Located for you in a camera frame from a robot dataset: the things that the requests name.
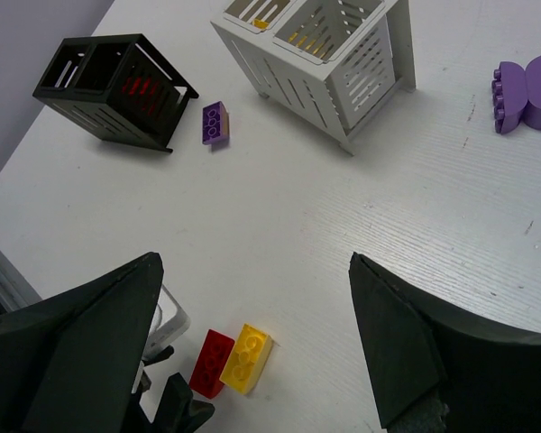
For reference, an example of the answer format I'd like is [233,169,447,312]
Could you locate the long red lego brick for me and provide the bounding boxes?
[122,76,163,115]

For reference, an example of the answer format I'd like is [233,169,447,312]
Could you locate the black two-bin container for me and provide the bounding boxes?
[32,33,199,152]

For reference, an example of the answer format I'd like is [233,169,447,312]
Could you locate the purple lego figure piece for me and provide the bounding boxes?
[491,56,541,134]

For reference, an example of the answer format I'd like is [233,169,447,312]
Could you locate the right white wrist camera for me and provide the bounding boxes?
[142,285,190,361]

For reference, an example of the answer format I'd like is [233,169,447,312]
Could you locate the purple lego brick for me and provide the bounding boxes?
[202,101,230,145]

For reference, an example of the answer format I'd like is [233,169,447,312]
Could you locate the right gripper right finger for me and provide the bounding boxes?
[349,253,541,432]

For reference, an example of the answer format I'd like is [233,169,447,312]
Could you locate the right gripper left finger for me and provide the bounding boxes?
[0,253,164,432]

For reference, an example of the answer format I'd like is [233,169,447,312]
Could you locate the yellow lego brick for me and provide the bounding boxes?
[220,324,273,395]

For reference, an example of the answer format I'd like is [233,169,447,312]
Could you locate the yellow lego plate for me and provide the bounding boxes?
[275,15,335,60]

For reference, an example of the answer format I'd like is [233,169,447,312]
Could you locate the white two-bin container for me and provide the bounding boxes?
[211,0,416,153]

